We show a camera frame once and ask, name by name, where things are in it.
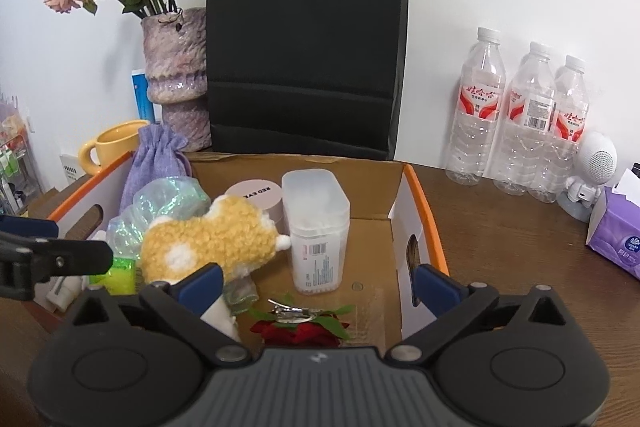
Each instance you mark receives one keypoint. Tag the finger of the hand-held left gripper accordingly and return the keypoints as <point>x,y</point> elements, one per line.
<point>30,228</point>
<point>65,259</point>

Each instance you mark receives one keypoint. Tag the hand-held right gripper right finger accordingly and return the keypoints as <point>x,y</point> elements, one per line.
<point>435,287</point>

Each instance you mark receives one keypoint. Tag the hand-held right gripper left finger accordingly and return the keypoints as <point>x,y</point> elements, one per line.
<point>200,287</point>

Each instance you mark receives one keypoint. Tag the white and yellow plush cat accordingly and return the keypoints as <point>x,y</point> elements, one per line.
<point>215,237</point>

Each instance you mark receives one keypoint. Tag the red artificial rose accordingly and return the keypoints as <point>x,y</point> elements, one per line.
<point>280,332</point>

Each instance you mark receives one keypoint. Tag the silver hair clip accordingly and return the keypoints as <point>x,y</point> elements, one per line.
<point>290,313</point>

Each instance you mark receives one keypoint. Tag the iridescent plastic bag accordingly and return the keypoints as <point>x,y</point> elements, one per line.
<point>160,202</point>

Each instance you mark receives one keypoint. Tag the red cardboard box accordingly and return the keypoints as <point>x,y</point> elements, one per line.
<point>370,192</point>

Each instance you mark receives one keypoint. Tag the translucent cotton swab container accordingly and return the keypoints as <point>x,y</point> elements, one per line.
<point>317,227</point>

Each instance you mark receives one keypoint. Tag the clear desktop organizer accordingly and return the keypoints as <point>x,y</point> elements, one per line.
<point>15,167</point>

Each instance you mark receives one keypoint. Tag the pink round jar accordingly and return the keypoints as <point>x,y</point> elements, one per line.
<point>250,199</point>

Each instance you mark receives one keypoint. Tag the yellow mug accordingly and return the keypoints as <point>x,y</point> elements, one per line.
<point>117,147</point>

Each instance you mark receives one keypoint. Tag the blue and white tube box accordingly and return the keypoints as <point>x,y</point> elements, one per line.
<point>140,97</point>

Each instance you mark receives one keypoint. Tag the clear water bottle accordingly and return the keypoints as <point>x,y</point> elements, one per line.
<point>525,132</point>
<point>475,117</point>
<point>567,132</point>

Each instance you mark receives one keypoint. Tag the purple tissue pack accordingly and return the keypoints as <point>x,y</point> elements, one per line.
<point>615,237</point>

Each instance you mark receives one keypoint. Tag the white robot speaker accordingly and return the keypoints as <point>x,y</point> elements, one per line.
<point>597,162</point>

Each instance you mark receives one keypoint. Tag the purple textured vase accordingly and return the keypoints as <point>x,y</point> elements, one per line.
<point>175,77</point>

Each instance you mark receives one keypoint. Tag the black paper bag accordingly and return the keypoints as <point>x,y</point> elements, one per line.
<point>305,47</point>

